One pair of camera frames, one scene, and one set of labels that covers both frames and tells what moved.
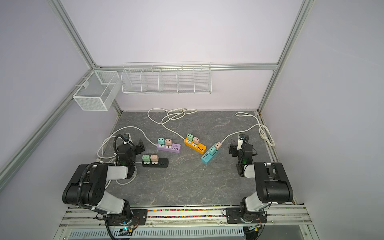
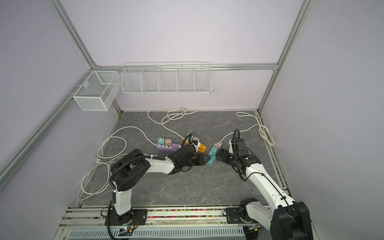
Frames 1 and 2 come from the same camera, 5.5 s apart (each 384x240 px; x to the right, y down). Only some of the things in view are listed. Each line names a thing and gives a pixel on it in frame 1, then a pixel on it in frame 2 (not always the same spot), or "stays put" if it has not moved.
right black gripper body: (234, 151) → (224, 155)
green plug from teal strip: (212, 150) stays put
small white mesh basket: (99, 91) stays put
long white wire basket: (166, 78) stays put
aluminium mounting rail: (273, 217) stays put
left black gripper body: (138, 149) → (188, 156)
